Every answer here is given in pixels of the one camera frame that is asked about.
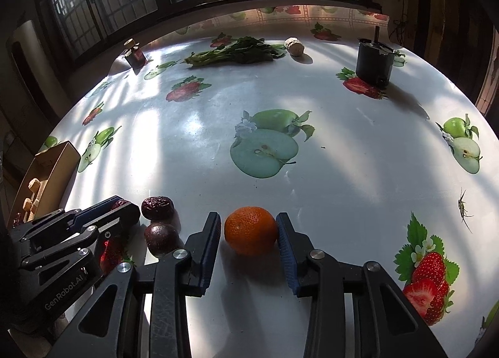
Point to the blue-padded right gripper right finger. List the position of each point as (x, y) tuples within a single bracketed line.
[(294, 249)]

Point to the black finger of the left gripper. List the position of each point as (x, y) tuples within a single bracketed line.
[(115, 222)]

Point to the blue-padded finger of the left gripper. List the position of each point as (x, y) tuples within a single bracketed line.
[(93, 212)]

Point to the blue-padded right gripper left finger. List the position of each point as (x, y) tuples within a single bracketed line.
[(202, 247)]

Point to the dark purple plum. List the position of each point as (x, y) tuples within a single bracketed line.
[(161, 239)]

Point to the orange tangerine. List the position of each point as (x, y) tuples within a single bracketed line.
[(251, 231)]

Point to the dark red date right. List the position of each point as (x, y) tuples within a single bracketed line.
[(158, 208)]

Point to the beige chunk small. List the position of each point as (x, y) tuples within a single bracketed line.
[(28, 205)]

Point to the brown cardboard tray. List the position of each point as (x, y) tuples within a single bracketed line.
[(54, 168)]

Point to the beige chunk far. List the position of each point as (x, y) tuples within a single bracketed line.
[(34, 185)]

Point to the small dark red jar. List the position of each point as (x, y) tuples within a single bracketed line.
[(133, 54)]

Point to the white standing air conditioner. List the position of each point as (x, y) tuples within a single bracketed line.
[(36, 74)]

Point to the green leafy vegetable bunch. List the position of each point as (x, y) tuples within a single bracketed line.
[(245, 50)]

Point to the black cup with plant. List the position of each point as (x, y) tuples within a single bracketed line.
[(375, 61)]

